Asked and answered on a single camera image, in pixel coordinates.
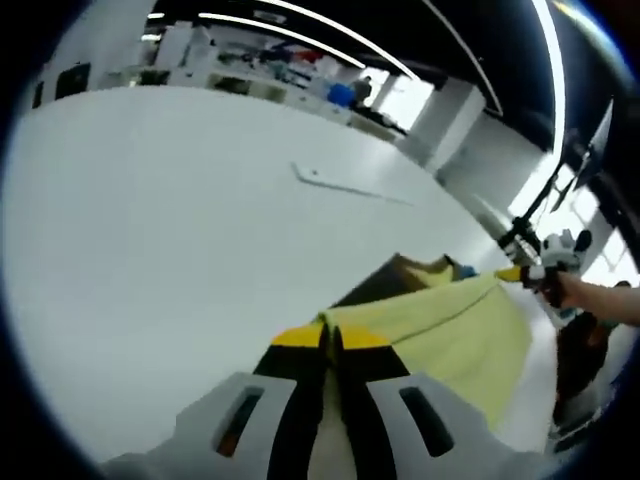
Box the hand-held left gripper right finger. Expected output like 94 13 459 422
332 325 507 480

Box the black box by pillar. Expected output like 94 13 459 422
54 63 92 100

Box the yellow garment with contrast sleeves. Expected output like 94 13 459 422
305 252 532 480

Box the long ceiling light strip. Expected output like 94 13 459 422
249 0 422 81

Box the black metal stand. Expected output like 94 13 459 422
491 98 617 262

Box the long white counter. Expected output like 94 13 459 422
139 68 407 142

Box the blue plastic bin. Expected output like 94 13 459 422
327 83 354 107

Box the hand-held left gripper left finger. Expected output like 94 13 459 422
172 322 331 480

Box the white template strip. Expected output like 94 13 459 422
290 160 415 207

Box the short ceiling light strip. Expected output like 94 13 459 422
197 12 366 70

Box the white square pillar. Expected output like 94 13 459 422
28 0 157 104
398 77 490 167

